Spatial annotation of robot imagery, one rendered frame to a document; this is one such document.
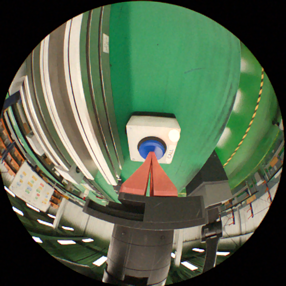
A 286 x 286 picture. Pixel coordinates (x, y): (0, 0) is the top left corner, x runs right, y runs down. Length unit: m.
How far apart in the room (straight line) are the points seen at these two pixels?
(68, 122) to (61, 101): 0.04
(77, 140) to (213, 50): 0.32
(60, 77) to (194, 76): 0.23
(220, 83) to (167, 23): 0.15
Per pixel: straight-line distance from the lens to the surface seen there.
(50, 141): 0.30
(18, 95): 0.49
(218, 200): 0.51
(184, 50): 0.19
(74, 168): 0.38
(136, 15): 0.23
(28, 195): 3.43
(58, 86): 0.19
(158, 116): 0.16
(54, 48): 0.21
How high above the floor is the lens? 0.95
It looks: 49 degrees down
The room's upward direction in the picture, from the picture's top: 168 degrees counter-clockwise
